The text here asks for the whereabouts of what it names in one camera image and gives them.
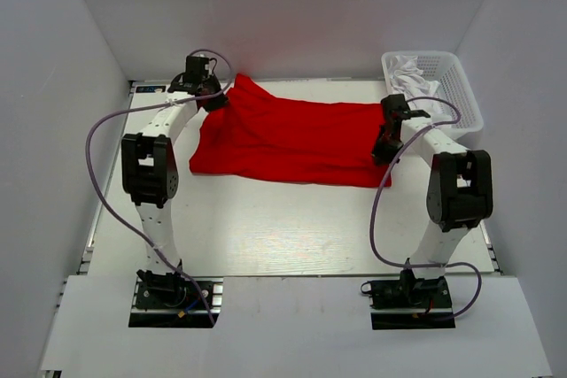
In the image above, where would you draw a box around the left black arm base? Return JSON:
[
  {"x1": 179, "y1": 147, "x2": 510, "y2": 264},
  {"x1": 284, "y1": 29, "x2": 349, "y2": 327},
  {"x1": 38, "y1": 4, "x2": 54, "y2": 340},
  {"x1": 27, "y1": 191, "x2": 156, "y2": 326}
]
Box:
[{"x1": 128, "y1": 270, "x2": 223, "y2": 329}]

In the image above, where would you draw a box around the blue label sticker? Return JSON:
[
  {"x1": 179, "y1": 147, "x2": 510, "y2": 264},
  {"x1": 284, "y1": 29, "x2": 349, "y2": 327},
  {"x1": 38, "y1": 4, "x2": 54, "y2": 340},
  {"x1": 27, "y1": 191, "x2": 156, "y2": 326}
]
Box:
[{"x1": 135, "y1": 85, "x2": 167, "y2": 94}]

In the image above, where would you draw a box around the red t shirt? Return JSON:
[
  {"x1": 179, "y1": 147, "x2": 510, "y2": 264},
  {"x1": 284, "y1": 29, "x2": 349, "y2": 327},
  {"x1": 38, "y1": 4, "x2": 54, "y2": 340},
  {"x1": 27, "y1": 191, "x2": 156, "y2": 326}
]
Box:
[{"x1": 189, "y1": 74, "x2": 392, "y2": 189}]

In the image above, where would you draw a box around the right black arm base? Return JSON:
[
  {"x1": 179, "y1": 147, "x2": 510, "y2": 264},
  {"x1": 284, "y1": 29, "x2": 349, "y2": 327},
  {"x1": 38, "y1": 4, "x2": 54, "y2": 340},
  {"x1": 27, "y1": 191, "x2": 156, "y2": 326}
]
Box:
[{"x1": 361, "y1": 269, "x2": 455, "y2": 330}]

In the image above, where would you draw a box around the white crumpled t shirt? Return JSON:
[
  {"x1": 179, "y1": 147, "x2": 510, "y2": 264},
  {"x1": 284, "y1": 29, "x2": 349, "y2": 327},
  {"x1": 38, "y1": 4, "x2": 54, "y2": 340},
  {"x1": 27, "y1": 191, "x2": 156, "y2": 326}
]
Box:
[{"x1": 386, "y1": 55, "x2": 452, "y2": 122}]

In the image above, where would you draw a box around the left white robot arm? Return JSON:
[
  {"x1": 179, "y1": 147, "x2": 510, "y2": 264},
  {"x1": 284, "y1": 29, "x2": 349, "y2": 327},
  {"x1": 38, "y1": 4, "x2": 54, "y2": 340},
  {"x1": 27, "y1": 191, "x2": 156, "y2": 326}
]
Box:
[{"x1": 120, "y1": 49, "x2": 228, "y2": 274}]

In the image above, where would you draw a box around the white plastic basket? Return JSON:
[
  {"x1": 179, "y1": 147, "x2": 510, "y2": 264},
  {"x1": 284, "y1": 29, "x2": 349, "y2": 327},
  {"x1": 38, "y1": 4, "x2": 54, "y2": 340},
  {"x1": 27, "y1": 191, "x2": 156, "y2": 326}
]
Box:
[{"x1": 381, "y1": 50, "x2": 484, "y2": 139}]

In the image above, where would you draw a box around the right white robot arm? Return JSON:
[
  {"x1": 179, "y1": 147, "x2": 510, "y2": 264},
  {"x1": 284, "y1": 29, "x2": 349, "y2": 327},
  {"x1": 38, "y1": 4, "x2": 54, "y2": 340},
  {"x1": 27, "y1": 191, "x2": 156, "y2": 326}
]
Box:
[{"x1": 369, "y1": 94, "x2": 493, "y2": 306}]

